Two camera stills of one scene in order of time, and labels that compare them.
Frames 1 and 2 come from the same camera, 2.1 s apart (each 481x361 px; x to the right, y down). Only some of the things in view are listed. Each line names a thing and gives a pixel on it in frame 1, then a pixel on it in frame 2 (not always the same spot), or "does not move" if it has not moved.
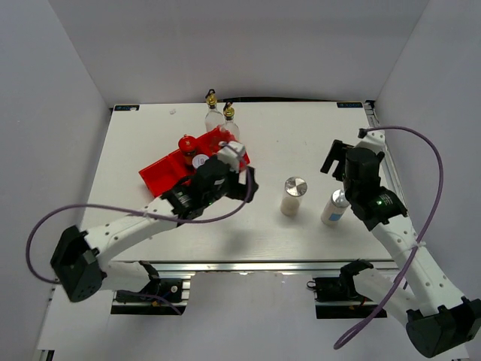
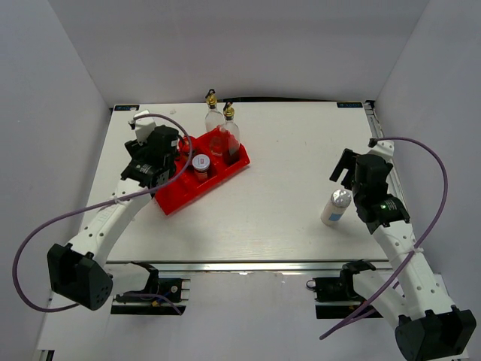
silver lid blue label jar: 334,211 does not move
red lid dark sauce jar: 187,145 does not move
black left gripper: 239,191 → 135,150
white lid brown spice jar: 199,159 does not move
